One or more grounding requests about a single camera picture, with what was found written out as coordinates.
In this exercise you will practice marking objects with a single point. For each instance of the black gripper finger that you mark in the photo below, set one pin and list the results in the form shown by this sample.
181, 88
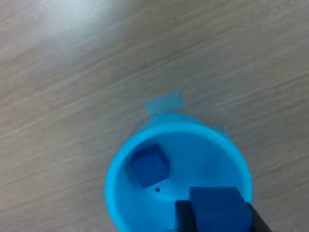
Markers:
184, 216
259, 221

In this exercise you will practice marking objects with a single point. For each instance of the small blue cube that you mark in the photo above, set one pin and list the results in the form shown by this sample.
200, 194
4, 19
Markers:
217, 207
149, 166

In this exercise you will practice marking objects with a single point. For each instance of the blue plastic bin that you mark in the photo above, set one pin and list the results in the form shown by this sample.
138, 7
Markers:
205, 157

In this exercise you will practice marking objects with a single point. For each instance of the blue tape piece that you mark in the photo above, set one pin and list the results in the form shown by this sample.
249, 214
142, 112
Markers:
163, 102

